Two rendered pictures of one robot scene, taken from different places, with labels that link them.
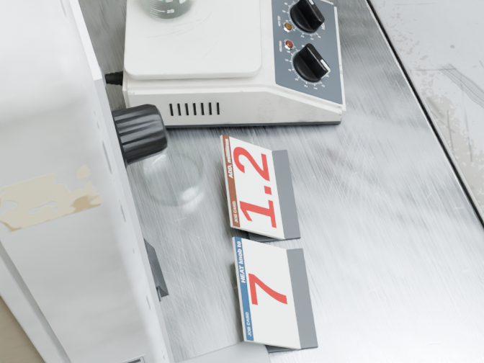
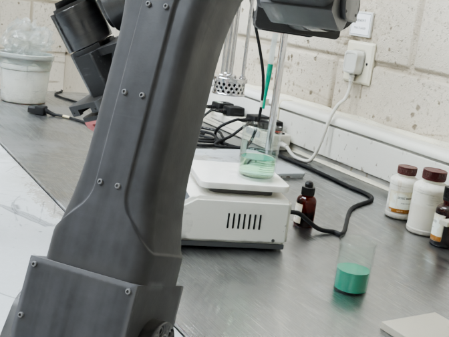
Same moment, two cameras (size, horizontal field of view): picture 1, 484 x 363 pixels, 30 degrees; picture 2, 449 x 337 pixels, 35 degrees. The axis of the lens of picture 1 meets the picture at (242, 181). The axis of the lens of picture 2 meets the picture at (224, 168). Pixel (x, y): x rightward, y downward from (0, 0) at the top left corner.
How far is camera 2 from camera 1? 148 cm
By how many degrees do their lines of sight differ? 105
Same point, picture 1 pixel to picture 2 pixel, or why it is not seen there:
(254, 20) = (196, 168)
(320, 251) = not seen: hidden behind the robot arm
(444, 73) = (51, 223)
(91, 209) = not seen: outside the picture
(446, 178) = (62, 198)
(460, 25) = (29, 238)
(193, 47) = (231, 166)
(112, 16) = (305, 255)
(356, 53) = not seen: hidden behind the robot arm
